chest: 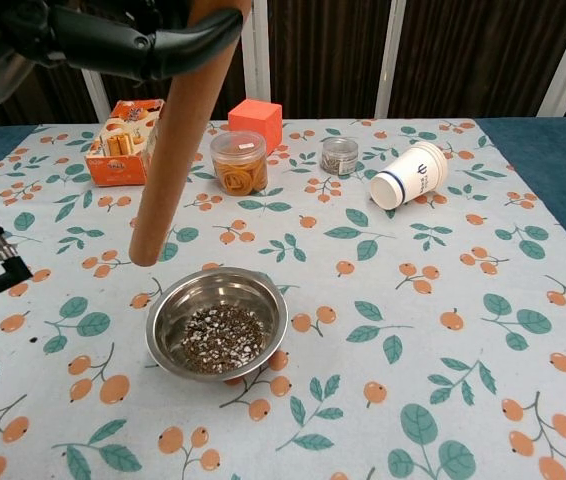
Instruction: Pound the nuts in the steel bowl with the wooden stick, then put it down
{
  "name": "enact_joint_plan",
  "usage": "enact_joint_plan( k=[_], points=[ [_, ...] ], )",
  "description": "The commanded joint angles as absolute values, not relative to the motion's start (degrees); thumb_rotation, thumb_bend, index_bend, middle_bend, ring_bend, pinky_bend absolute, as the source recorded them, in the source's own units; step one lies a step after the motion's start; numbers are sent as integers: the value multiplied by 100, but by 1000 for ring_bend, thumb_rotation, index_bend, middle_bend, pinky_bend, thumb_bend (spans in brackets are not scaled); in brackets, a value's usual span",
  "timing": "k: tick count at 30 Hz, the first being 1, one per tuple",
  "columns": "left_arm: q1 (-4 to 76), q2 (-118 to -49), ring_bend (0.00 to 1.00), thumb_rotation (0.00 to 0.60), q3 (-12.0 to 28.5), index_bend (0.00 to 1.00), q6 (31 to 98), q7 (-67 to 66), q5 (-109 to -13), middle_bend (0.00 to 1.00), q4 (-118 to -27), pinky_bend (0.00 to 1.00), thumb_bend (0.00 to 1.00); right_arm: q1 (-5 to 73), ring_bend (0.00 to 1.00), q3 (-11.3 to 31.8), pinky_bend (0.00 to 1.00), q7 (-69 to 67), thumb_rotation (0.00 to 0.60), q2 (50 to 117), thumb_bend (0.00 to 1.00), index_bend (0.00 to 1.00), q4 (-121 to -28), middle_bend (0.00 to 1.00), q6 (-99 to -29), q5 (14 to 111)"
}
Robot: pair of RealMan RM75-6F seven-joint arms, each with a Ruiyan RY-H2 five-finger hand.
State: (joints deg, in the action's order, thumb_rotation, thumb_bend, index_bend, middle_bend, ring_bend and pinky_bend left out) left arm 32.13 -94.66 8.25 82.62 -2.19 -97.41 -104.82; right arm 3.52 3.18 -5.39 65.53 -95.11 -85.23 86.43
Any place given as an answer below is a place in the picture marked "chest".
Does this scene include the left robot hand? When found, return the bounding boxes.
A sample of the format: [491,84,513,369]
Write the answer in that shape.
[0,0,245,114]

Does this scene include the wooden rolling pin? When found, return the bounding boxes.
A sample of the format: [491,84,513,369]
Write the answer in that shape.
[128,0,254,268]

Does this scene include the stainless steel bowl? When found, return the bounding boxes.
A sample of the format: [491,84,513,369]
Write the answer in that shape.
[145,266,290,384]

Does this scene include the orange snack box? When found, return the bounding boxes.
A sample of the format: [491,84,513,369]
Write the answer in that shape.
[84,98,167,189]

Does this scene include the orange foam cube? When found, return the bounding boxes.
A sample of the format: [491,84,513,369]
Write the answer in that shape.
[227,97,284,154]

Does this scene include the clear jar of rubber bands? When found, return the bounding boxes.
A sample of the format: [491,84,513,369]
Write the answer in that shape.
[209,129,270,197]

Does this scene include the dark pleated curtain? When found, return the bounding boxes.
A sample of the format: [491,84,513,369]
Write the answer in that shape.
[0,0,566,132]

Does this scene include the small clear jar of pins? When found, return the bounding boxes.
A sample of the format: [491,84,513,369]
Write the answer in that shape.
[320,136,360,177]

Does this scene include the crushed brown white granules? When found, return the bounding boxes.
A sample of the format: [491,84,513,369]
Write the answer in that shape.
[178,305,267,374]

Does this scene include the white paper cup blue stripe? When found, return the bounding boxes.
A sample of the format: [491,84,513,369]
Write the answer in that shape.
[368,140,450,211]

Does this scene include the floral orange fruit tablecloth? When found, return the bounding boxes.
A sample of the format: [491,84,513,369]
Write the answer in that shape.
[0,117,566,480]

